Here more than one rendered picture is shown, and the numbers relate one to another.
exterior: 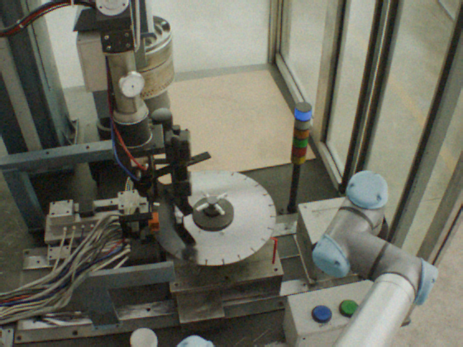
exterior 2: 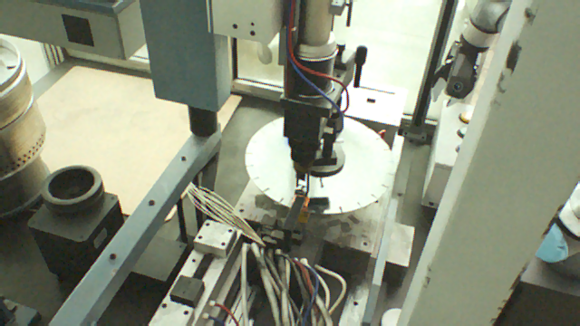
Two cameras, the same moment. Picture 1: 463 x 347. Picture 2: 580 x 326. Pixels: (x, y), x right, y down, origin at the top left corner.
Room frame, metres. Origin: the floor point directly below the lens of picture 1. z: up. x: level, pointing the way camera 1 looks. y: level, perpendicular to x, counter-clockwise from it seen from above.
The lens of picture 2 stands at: (0.54, 0.82, 1.67)
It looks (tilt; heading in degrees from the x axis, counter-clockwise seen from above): 42 degrees down; 295
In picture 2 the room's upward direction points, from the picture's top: 4 degrees clockwise
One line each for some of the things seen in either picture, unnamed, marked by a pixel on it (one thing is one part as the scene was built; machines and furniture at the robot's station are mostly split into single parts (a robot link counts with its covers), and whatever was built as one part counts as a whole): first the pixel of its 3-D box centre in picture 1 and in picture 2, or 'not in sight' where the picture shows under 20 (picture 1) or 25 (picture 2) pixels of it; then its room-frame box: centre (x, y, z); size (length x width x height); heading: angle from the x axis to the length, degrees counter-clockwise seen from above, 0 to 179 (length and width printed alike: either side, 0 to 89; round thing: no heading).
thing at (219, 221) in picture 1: (212, 210); (320, 153); (0.83, 0.05, 0.96); 0.11 x 0.11 x 0.03
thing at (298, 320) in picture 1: (341, 317); (453, 154); (0.58, -0.28, 0.82); 0.28 x 0.11 x 0.15; 100
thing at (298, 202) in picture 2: (140, 224); (294, 222); (0.80, 0.24, 0.95); 0.10 x 0.03 x 0.07; 100
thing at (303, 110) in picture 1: (303, 111); not in sight; (1.02, -0.19, 1.14); 0.05 x 0.04 x 0.03; 10
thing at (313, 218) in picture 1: (333, 240); (367, 121); (0.83, -0.29, 0.82); 0.18 x 0.18 x 0.15; 10
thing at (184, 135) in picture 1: (179, 161); (334, 92); (0.79, 0.12, 1.17); 0.06 x 0.05 x 0.20; 91
